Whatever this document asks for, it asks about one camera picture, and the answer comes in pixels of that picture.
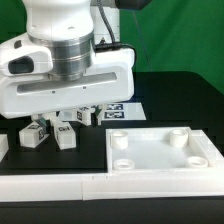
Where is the white square table top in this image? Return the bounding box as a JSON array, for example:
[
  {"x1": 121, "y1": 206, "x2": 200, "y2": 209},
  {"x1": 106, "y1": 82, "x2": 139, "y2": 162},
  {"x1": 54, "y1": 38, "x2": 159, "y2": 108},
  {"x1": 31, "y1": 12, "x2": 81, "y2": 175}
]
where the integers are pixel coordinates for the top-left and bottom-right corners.
[{"x1": 106, "y1": 127, "x2": 224, "y2": 174}]

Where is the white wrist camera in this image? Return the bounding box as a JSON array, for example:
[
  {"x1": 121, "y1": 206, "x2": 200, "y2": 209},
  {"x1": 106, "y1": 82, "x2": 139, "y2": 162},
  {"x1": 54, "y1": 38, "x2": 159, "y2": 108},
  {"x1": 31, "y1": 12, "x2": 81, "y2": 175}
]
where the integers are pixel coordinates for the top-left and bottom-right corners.
[{"x1": 0, "y1": 34, "x2": 53, "y2": 77}]

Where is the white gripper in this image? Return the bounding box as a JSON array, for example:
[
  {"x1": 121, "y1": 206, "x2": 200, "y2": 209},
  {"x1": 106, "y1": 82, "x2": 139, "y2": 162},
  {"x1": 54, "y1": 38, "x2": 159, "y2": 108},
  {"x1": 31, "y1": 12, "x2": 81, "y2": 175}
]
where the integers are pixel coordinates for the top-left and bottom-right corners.
[{"x1": 0, "y1": 49, "x2": 134, "y2": 128}]

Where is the white obstacle fence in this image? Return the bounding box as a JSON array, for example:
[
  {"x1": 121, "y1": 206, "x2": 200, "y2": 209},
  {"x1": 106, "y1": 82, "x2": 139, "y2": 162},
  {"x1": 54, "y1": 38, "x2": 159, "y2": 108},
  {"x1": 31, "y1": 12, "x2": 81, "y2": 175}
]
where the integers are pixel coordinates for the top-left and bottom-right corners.
[{"x1": 0, "y1": 168, "x2": 224, "y2": 202}]

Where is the white tag sheet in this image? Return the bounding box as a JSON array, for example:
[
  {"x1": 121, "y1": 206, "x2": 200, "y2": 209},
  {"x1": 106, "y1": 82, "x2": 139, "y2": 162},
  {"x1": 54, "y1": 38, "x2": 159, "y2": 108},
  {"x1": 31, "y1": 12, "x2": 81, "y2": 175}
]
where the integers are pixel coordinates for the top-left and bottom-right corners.
[{"x1": 58, "y1": 102, "x2": 147, "y2": 122}]

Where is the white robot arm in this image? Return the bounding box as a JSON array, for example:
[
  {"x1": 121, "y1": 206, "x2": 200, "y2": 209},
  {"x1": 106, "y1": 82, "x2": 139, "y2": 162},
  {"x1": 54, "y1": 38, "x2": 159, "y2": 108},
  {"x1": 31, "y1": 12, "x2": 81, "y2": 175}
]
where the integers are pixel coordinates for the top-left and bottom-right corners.
[{"x1": 0, "y1": 0, "x2": 152, "y2": 118}]

